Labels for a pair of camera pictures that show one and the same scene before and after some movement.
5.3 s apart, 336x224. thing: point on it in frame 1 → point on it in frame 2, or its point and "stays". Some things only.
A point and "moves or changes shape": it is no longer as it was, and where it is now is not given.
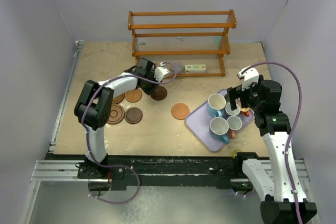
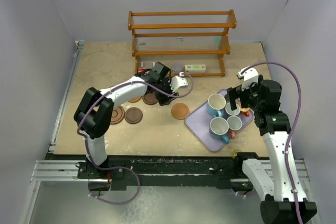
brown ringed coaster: (117, 114) stays
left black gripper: (149, 91) → (163, 100)
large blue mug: (215, 105) stays
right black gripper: (237, 92) stays
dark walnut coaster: (159, 94) moves or changes shape
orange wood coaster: (180, 111) stays
